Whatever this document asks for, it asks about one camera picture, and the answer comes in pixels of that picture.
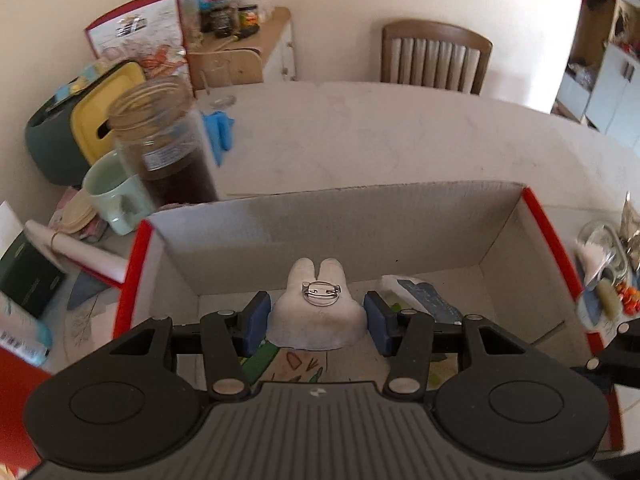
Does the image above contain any brown slatted wooden chair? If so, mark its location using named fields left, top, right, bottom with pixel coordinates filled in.
left=380, top=19, right=494, bottom=96

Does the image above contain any clear drinking glass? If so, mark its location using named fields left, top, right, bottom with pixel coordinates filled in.
left=199, top=57, right=237, bottom=109

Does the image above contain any grey and wood cabinet unit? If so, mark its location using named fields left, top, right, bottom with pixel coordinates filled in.
left=551, top=0, right=640, bottom=148

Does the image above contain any red and white cardboard box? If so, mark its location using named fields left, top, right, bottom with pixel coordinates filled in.
left=112, top=180, right=626, bottom=453

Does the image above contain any red and white snack bag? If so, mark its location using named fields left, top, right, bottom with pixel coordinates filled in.
left=83, top=0, right=190, bottom=73

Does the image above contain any white and wood sideboard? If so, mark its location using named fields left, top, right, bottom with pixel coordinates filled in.
left=186, top=6, right=297, bottom=92

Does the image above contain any green container with yellow lid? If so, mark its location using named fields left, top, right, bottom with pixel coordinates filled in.
left=24, top=59, right=147, bottom=187

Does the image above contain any white rabbit brooch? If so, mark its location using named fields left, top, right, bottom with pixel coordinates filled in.
left=267, top=256, right=365, bottom=352

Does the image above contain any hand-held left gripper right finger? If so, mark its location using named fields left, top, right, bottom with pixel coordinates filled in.
left=363, top=291, right=532, bottom=397

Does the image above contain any dark green box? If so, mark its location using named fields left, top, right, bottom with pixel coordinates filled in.
left=0, top=232, right=67, bottom=319

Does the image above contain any pale green mug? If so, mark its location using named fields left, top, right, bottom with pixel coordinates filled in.
left=81, top=151, right=157, bottom=236

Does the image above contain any glass jar with dark liquid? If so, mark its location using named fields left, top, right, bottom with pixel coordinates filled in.
left=106, top=76, right=219, bottom=209

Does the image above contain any stack of beige coasters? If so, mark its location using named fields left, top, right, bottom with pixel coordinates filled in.
left=49, top=187, right=103, bottom=235

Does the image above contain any white blue labelled bottle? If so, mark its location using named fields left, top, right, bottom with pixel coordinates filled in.
left=0, top=292, right=54, bottom=367

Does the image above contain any silver foil wrapper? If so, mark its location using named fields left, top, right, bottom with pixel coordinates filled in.
left=620, top=191, right=640, bottom=257

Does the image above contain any orange bead trinket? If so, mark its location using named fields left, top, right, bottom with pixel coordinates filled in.
left=614, top=281, right=640, bottom=315

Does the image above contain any white packet with blue print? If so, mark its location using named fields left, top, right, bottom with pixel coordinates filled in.
left=377, top=274, right=465, bottom=327

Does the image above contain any rolled white paper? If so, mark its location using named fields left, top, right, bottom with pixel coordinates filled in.
left=24, top=219, right=130, bottom=288

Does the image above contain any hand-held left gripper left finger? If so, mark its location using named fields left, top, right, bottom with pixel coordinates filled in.
left=102, top=291, right=272, bottom=402

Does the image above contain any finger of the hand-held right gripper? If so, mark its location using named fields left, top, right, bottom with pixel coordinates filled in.
left=584, top=321, right=640, bottom=392

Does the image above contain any white plastic packet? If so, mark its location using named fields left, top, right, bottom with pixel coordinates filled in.
left=574, top=239, right=617, bottom=286

